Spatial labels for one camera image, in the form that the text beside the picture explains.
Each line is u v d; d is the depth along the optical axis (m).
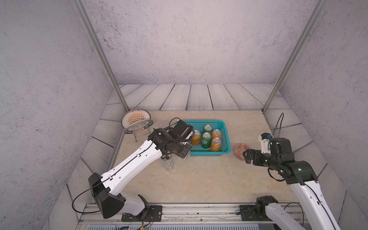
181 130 0.53
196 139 0.93
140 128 1.05
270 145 0.55
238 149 0.94
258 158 0.62
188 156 0.65
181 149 0.63
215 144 0.88
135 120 0.98
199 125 0.94
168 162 0.79
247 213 0.73
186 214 0.74
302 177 0.44
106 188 0.39
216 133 0.93
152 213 0.73
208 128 0.96
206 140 0.91
